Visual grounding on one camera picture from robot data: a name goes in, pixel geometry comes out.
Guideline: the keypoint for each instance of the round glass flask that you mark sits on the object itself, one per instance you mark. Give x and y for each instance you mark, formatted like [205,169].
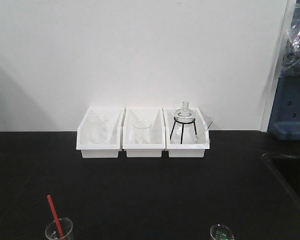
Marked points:
[184,114]

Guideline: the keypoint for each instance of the glass beaker in middle bin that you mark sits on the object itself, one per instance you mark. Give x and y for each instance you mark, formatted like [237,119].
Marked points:
[141,129]

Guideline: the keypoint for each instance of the white plastic bin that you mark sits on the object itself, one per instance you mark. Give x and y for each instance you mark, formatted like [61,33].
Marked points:
[113,144]
[173,146]
[157,133]

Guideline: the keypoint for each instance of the red plastic spoon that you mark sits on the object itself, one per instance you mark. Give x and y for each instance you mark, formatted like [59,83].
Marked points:
[55,215]

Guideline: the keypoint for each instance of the clear plastic bag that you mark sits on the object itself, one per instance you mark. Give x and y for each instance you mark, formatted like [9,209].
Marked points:
[291,60]

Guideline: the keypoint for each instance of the right white plastic bin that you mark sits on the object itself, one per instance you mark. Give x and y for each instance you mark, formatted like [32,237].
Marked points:
[173,146]

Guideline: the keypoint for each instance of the blue pegboard rack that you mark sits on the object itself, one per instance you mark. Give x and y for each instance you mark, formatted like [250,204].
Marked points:
[284,120]

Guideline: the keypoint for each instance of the middle white plastic bin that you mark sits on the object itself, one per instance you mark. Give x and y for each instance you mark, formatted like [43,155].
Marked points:
[157,133]

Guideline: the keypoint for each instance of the right front glass beaker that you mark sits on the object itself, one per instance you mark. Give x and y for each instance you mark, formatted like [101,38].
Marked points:
[221,232]

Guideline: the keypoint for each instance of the left white plastic bin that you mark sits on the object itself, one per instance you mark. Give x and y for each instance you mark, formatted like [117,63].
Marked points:
[113,144]

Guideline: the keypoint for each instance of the glass beaker in left bin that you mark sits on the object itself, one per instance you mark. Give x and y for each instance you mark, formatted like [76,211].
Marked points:
[97,128]

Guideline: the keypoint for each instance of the glass beaker in bin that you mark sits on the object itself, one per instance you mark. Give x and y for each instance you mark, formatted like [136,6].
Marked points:
[97,128]
[141,129]

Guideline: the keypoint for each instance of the clear plastic sheet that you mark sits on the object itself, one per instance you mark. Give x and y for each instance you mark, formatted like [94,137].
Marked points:
[202,126]

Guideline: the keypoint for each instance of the left front glass beaker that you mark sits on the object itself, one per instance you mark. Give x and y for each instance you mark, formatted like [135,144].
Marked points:
[52,232]

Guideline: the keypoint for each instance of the black lab sink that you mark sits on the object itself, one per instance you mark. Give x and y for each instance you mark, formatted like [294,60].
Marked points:
[286,168]

